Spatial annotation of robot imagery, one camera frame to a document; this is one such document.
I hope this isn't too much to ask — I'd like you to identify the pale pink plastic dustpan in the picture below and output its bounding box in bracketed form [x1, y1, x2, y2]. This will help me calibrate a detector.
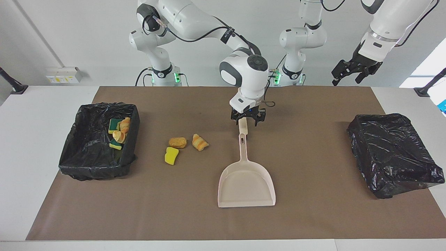
[218, 133, 276, 208]

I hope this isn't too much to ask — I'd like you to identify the black bag lined bin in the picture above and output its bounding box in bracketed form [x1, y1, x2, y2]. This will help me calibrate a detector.
[347, 113, 446, 199]
[58, 102, 140, 181]

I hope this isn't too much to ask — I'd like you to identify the striped croissant pastry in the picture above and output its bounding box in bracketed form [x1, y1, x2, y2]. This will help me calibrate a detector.
[192, 134, 209, 152]

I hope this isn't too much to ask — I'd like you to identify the black clamp stand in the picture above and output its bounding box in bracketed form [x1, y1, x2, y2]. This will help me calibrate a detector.
[0, 67, 28, 94]
[414, 68, 446, 97]

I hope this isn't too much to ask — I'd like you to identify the brown paper table mat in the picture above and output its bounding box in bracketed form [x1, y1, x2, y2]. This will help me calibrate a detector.
[25, 86, 446, 241]

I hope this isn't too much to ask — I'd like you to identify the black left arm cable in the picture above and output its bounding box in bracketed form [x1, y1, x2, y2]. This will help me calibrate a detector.
[321, 0, 440, 47]

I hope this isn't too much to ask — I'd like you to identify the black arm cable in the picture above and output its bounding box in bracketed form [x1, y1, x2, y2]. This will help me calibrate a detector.
[141, 14, 276, 108]
[321, 0, 440, 47]

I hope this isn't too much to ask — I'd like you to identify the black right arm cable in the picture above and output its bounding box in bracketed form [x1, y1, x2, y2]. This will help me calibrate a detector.
[141, 14, 276, 108]

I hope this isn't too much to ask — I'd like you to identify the white wall socket box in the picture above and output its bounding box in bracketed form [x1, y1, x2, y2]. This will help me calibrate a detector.
[46, 67, 83, 84]

